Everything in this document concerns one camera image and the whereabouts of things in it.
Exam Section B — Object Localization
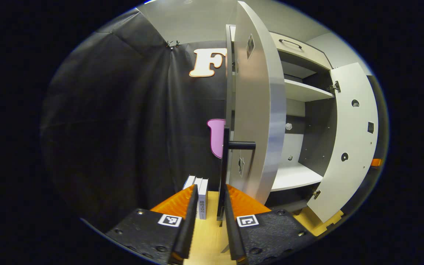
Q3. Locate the black backdrop cloth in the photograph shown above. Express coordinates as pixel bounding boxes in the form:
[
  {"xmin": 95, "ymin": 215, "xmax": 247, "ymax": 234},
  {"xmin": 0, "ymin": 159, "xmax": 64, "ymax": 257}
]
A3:
[{"xmin": 41, "ymin": 7, "xmax": 234, "ymax": 232}]

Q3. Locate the white double-door shoe cabinet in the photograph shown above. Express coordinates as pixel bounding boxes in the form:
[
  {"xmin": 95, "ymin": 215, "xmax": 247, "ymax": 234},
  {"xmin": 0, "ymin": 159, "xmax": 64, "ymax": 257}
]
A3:
[{"xmin": 218, "ymin": 1, "xmax": 384, "ymax": 236}]

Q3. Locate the white cabinet drawer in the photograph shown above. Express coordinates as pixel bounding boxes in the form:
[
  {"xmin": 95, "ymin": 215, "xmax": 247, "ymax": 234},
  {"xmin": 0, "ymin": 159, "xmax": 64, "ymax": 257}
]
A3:
[{"xmin": 269, "ymin": 31, "xmax": 333, "ymax": 71}]

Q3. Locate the white cabinet shelf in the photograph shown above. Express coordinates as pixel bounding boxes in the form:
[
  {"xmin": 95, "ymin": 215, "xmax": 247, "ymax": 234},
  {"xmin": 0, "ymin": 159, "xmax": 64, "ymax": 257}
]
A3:
[{"xmin": 284, "ymin": 79, "xmax": 335, "ymax": 103}]

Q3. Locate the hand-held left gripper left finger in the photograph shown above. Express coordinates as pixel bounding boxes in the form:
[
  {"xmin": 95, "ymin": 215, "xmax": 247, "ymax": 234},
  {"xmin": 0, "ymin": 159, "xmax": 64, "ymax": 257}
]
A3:
[{"xmin": 105, "ymin": 184, "xmax": 199, "ymax": 265}]

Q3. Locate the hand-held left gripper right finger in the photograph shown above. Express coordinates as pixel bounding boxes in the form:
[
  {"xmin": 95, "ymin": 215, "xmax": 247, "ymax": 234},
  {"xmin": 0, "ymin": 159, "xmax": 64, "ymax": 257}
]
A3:
[{"xmin": 224, "ymin": 184, "xmax": 317, "ymax": 265}]

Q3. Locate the white book with printed spine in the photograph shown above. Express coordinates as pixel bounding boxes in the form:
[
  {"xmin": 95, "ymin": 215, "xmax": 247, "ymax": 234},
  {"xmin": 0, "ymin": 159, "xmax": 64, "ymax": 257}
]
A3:
[{"xmin": 198, "ymin": 179, "xmax": 209, "ymax": 220}]

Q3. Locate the white cabinet door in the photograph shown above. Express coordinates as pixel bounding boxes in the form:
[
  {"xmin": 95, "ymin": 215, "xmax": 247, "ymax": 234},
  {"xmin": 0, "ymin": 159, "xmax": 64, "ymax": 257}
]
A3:
[
  {"xmin": 218, "ymin": 1, "xmax": 287, "ymax": 221},
  {"xmin": 307, "ymin": 63, "xmax": 379, "ymax": 223}
]

